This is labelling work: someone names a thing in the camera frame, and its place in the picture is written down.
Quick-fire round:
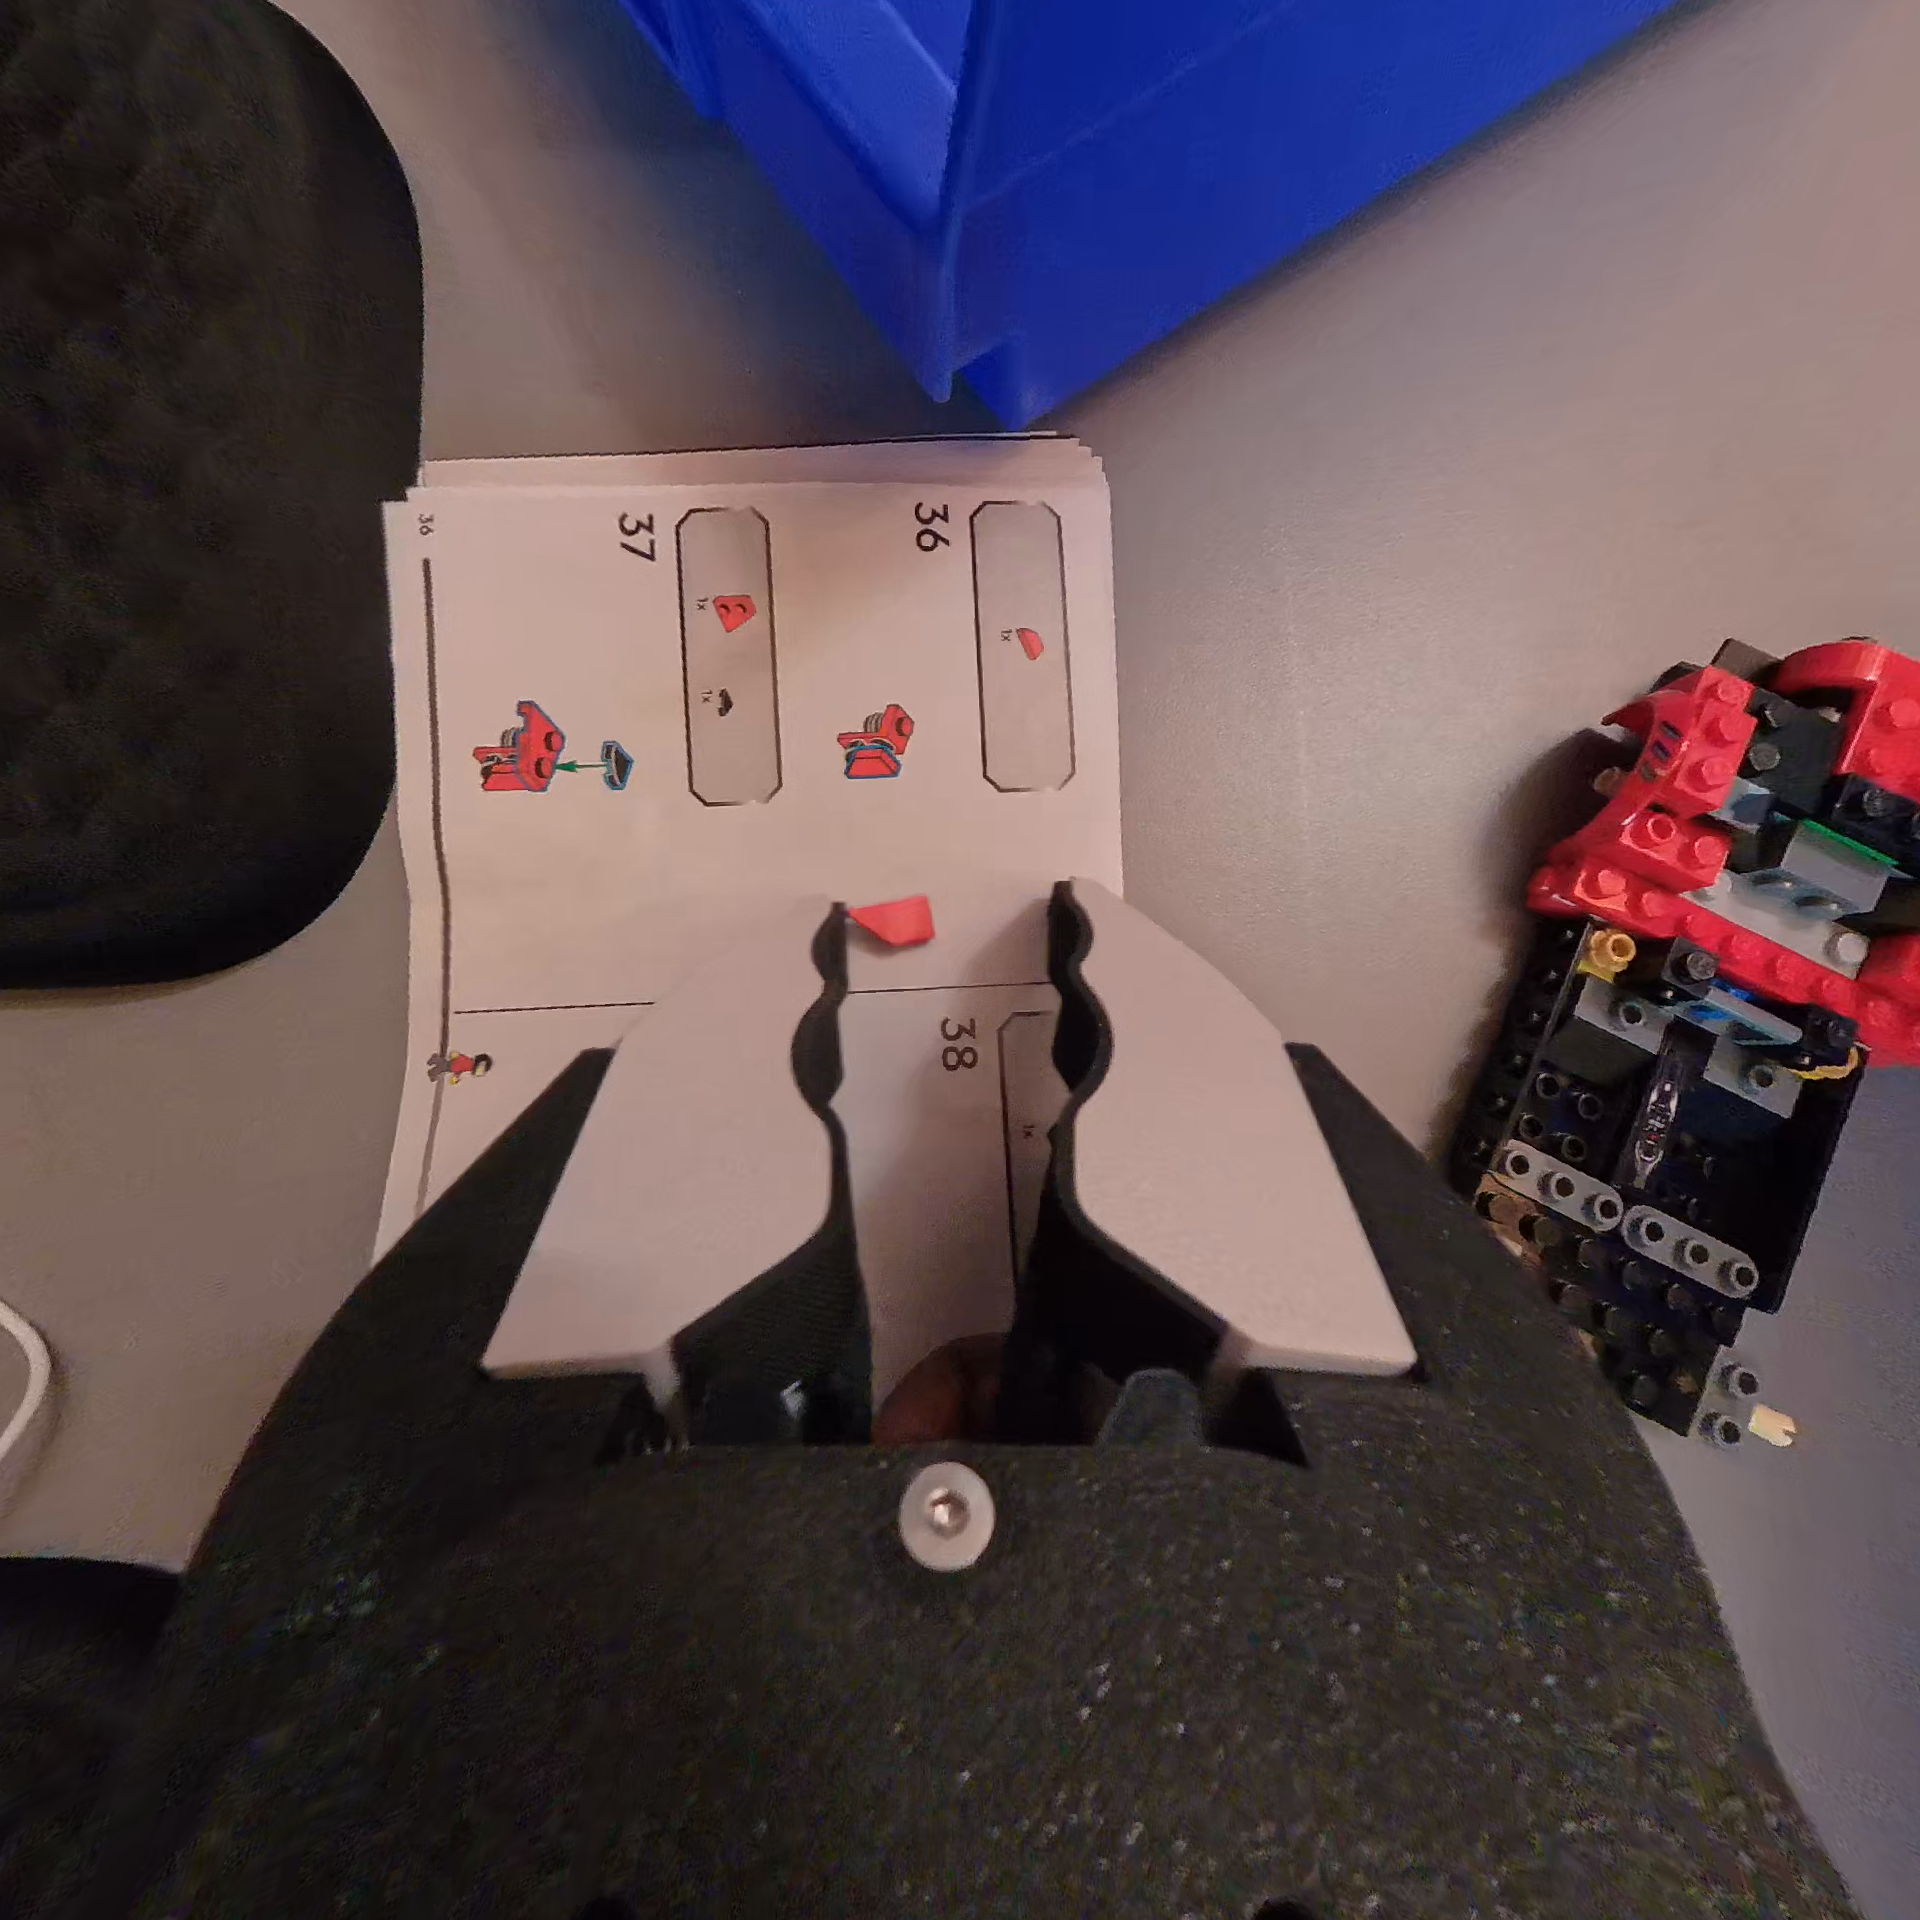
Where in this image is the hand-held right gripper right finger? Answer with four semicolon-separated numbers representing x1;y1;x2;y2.
1027;878;1423;1382

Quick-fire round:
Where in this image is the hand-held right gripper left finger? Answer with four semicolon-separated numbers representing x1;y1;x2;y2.
481;899;873;1411

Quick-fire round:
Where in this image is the white lego instruction booklet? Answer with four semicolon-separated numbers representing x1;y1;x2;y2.
373;431;1129;1359

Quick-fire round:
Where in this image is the blue plastic bin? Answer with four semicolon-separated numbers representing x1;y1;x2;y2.
612;0;1690;430

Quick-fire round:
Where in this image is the red and black lego car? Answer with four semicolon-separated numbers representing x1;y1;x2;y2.
1447;635;1920;1453

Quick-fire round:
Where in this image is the person's right hand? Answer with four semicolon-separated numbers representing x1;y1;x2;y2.
875;1338;1004;1446

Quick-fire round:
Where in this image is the white cable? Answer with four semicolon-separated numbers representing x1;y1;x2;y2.
0;1295;59;1519

